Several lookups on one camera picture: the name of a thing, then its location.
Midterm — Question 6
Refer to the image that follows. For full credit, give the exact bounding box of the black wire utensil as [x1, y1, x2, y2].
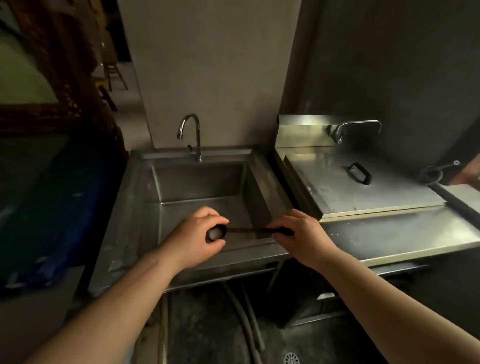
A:
[419, 160, 461, 185]

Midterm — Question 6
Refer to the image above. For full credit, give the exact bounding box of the dark carved wooden furniture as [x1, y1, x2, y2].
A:
[0, 0, 126, 137]

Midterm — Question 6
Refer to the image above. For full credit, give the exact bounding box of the grey drain hose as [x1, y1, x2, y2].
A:
[239, 281, 266, 353]
[221, 281, 263, 364]

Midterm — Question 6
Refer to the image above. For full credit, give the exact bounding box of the steel lid with black handle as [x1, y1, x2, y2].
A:
[283, 148, 448, 221]

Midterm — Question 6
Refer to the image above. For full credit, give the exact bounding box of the person's left forearm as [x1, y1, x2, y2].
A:
[22, 248, 179, 364]

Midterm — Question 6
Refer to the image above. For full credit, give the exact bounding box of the metal sink leg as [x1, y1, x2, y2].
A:
[157, 292, 170, 364]

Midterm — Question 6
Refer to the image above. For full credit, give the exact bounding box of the person's right hand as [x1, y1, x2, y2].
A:
[268, 209, 339, 274]

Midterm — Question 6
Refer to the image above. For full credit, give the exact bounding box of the person's right forearm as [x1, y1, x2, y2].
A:
[317, 248, 480, 364]

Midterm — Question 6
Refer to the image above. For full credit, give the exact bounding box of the wooden stool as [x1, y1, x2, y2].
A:
[101, 61, 129, 92]

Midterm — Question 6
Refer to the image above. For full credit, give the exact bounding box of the blue plastic container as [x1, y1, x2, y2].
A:
[0, 129, 129, 290]

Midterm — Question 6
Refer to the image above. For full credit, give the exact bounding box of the black ladle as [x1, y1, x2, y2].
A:
[205, 224, 295, 243]

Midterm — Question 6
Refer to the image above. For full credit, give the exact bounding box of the stainless steel cooker unit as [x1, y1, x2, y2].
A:
[275, 114, 480, 269]

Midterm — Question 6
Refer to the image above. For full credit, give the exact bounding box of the person's left hand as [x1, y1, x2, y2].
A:
[159, 206, 230, 271]

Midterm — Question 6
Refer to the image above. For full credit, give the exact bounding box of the chrome swivel faucet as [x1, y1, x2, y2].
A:
[331, 119, 383, 145]

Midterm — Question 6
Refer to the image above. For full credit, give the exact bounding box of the chrome gooseneck faucet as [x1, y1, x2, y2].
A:
[176, 113, 204, 163]

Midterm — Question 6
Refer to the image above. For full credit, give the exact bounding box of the stainless steel sink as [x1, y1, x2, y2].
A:
[88, 146, 298, 298]

